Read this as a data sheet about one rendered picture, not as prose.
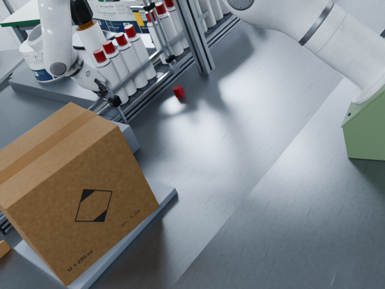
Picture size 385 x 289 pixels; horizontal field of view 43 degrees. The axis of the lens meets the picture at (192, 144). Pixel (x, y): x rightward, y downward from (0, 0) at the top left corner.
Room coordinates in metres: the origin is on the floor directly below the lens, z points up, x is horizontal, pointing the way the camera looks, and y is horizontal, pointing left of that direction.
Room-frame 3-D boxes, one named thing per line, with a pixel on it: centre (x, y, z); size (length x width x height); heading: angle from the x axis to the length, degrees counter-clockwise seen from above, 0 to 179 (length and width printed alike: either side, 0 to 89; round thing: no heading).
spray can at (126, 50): (1.59, 0.09, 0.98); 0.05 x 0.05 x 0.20
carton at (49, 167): (1.01, 0.33, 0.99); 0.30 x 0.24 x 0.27; 118
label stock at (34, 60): (2.05, 0.41, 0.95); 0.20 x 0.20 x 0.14
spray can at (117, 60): (1.57, 0.13, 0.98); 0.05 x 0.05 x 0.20
